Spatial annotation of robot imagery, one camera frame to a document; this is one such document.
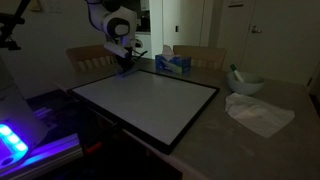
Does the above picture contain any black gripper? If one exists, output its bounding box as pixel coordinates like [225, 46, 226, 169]
[119, 49, 138, 70]

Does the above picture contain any blue cloth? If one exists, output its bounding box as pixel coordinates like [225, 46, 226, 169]
[116, 68, 140, 80]

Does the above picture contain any black framed whiteboard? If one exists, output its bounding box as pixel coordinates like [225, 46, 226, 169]
[66, 68, 221, 155]

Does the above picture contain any white crumpled cloth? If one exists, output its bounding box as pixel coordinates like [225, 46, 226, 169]
[224, 92, 296, 139]

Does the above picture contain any white kitchen cabinet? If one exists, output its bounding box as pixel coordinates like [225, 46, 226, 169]
[133, 31, 153, 60]

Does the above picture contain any wooden slatted chair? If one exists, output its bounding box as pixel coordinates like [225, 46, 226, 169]
[65, 43, 121, 74]
[172, 44, 228, 72]

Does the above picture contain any blue tissue box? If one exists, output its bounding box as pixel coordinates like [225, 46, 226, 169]
[154, 44, 193, 75]

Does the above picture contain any red clamp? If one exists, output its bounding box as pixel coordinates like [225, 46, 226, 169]
[83, 141, 103, 155]

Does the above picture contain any white marker green cap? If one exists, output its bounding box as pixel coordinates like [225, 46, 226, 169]
[229, 63, 245, 83]

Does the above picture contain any pale ceramic bowl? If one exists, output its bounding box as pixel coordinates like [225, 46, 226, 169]
[225, 70, 266, 97]

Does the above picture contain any aluminium robot mounting stand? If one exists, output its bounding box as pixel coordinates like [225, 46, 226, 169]
[0, 132, 84, 180]

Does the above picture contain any pale door sign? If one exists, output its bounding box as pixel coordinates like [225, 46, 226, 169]
[228, 0, 245, 8]

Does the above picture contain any pale room door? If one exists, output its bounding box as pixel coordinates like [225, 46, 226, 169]
[239, 0, 320, 86]

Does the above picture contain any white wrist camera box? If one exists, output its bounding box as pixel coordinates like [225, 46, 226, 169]
[103, 41, 130, 60]

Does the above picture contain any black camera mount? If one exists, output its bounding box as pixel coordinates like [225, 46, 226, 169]
[0, 12, 26, 52]

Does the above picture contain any metal door handle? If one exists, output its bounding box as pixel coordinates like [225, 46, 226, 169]
[250, 25, 263, 35]

